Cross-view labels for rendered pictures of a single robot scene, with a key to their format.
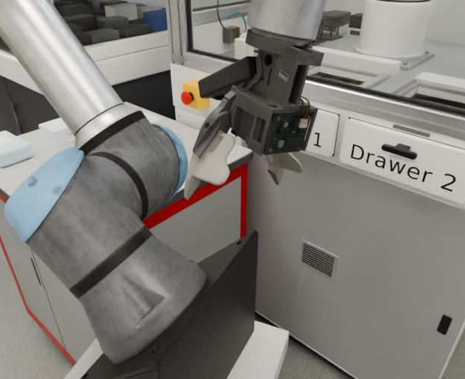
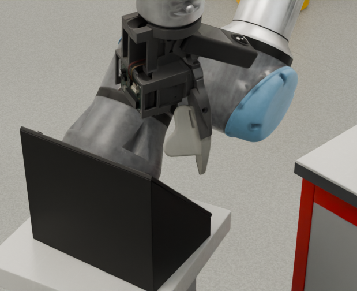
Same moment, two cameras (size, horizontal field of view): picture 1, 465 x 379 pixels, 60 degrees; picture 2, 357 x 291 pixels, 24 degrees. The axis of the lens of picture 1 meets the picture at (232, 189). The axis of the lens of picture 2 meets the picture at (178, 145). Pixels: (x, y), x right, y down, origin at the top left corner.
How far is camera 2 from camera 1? 1.09 m
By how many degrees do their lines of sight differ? 77
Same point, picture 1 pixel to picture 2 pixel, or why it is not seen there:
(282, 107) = (122, 56)
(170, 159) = (228, 94)
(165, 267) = (103, 123)
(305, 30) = (138, 7)
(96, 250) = (106, 78)
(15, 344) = not seen: outside the picture
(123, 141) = not seen: hidden behind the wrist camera
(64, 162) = not seen: hidden behind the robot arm
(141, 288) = (87, 116)
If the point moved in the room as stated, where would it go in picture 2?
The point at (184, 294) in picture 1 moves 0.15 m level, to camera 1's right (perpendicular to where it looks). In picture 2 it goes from (84, 141) to (60, 208)
